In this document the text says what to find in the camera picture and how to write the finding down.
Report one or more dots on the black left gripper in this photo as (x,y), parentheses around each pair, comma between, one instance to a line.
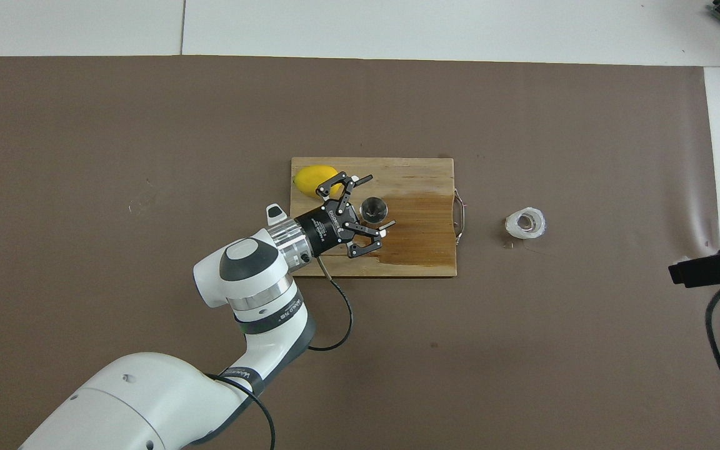
(329,228)

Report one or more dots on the steel double jigger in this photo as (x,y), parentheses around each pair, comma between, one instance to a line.
(372,209)

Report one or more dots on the small clear textured glass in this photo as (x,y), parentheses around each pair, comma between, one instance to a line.
(513,225)

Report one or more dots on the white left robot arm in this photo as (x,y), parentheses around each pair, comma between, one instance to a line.
(147,400)

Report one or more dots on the yellow lemon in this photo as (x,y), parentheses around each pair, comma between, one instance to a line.
(307,178)

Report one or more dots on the wooden cutting board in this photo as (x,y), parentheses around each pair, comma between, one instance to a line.
(422,250)

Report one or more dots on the brown paper table mat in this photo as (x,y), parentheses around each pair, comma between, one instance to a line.
(522,375)

